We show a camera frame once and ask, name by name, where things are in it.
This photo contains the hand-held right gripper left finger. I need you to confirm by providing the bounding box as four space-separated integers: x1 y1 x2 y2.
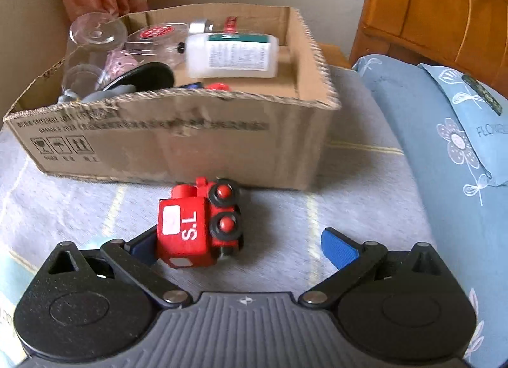
48 229 194 309

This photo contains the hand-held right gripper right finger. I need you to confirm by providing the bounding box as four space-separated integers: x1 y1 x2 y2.
297 227 442 309

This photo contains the red toy train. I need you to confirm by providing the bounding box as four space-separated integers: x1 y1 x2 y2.
156 177 245 270

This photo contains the cardboard box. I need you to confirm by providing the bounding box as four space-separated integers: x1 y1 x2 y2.
3 5 342 191

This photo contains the black correction tape dispenser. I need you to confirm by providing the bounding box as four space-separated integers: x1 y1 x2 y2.
105 62 176 93

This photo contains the blue toy train car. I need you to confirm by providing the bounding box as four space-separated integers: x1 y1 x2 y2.
178 81 233 93

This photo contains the clear plastic jar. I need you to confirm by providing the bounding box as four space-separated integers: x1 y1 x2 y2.
61 12 128 99

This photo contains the grey and blue checked blanket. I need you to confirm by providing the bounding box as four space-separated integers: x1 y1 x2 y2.
0 64 439 313

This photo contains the blue floral quilt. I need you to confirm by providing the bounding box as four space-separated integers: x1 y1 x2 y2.
352 54 508 368

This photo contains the light blue floral pillow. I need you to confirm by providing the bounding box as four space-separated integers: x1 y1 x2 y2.
417 62 508 211

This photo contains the white plastic bottle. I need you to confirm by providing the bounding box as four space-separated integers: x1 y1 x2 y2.
184 32 281 79

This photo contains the clear container with red label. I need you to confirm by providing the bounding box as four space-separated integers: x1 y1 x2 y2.
126 23 190 68

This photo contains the wooden headboard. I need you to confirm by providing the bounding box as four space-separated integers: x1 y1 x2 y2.
349 0 508 91

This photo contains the wooden bed rail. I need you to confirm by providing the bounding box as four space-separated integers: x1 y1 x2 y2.
317 43 353 69

